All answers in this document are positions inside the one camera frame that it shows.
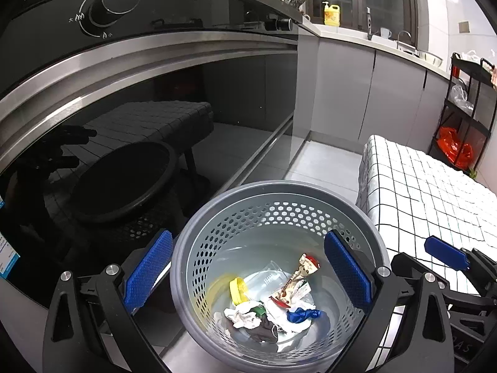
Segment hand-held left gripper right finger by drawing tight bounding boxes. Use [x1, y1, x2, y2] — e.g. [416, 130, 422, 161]
[323, 230, 455, 373]

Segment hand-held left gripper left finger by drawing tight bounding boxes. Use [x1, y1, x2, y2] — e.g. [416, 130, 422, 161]
[43, 229, 174, 373]

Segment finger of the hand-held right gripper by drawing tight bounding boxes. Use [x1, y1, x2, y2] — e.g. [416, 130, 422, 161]
[390, 252, 490, 313]
[424, 235, 497, 280]

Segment red beige snack wrapper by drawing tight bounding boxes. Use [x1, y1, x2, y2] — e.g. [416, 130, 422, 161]
[271, 254, 321, 308]

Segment blue deflated balloon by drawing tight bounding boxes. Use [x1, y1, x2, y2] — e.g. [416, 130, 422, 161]
[287, 307, 324, 324]

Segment white tissue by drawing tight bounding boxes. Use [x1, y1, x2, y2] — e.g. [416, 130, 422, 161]
[268, 288, 317, 335]

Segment clear plastic cup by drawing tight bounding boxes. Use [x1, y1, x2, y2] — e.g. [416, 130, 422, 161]
[244, 260, 292, 300]

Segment yellow square plastic lid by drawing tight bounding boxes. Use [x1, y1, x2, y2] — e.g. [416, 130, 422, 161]
[229, 278, 249, 306]

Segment grey perforated plastic basket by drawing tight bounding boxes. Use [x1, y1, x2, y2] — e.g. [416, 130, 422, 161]
[170, 180, 391, 373]

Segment dark grey cloth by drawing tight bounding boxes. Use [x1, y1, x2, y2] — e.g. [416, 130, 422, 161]
[248, 315, 286, 343]

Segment white paper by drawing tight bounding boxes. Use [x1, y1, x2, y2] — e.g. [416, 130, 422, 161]
[224, 300, 267, 329]

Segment blue label sticker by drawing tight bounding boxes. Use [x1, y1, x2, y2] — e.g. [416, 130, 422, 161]
[0, 196, 20, 280]

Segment black metal shelf rack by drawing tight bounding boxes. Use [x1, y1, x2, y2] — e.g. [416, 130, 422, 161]
[427, 52, 497, 168]

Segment clear plastic bag on rack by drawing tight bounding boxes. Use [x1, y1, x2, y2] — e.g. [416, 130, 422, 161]
[450, 83, 475, 111]

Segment grey kitchen cabinets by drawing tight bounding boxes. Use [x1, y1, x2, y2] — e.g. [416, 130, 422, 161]
[293, 33, 453, 152]

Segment black integrated stove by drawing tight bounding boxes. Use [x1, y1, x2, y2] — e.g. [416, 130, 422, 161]
[0, 0, 303, 319]

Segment yellow detergent bottle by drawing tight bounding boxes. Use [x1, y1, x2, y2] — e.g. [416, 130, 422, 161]
[322, 1, 341, 27]

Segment large black stove knob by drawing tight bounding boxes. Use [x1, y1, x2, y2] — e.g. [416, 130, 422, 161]
[89, 0, 141, 28]

